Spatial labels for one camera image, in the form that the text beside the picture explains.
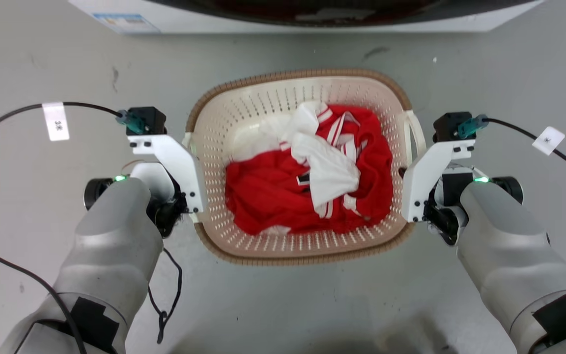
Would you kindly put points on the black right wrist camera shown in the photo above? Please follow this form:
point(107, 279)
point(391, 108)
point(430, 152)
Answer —
point(455, 127)

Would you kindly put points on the red garment white stripes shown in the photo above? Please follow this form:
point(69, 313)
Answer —
point(263, 191)

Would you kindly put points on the dark washing machine door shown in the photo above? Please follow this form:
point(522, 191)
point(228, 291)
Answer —
point(263, 12)

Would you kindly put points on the white left camera bracket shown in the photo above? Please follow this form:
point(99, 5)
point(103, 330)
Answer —
point(180, 167)

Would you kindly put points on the white camera bracket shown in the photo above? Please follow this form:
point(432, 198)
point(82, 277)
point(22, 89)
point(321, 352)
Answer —
point(180, 167)
point(425, 177)

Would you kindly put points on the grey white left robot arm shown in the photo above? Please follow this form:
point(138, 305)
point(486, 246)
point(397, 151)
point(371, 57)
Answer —
point(111, 255)

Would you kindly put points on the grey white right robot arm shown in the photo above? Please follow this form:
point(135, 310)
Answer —
point(509, 255)

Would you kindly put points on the white right camera bracket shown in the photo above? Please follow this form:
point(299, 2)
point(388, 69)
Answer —
point(425, 177)

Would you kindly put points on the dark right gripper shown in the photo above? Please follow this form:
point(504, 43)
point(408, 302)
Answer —
point(442, 219)

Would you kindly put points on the cream laundry basket brown rim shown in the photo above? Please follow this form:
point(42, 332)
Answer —
point(258, 108)

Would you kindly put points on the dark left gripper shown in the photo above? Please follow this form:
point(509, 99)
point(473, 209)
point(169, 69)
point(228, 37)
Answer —
point(167, 216)

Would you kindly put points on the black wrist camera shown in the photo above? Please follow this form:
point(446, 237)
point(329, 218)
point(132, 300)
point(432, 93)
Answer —
point(146, 120)
point(455, 127)

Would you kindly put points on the blue white appliance label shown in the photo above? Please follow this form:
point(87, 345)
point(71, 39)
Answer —
point(126, 22)

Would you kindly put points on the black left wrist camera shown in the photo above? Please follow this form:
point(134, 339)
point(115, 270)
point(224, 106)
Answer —
point(146, 120)

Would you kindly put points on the white washing machine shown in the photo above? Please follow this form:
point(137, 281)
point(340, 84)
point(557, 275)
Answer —
point(460, 19)

